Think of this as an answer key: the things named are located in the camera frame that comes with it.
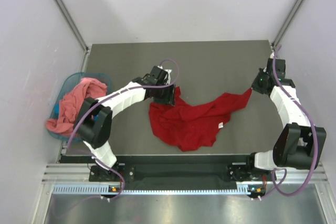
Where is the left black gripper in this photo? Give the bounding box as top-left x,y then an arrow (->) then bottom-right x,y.
153,81 -> 175,105

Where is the red t shirt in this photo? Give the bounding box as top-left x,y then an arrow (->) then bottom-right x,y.
149,87 -> 252,152

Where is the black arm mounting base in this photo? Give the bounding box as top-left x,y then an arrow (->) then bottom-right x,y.
89,154 -> 271,189

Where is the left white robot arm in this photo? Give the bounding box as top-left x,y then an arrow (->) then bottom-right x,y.
72,66 -> 175,180

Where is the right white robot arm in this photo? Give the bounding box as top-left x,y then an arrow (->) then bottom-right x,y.
245,58 -> 327,180

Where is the teal mesh laundry basket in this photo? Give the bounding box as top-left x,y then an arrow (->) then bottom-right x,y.
48,72 -> 112,142

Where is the pink t shirt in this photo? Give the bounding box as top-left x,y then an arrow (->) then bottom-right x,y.
46,77 -> 108,136

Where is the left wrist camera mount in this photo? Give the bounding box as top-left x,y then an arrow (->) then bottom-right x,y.
163,69 -> 173,75

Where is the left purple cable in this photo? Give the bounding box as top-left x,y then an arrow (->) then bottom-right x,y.
67,59 -> 181,198

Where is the slotted cable duct rail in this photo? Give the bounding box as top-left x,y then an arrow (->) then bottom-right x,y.
52,184 -> 265,195

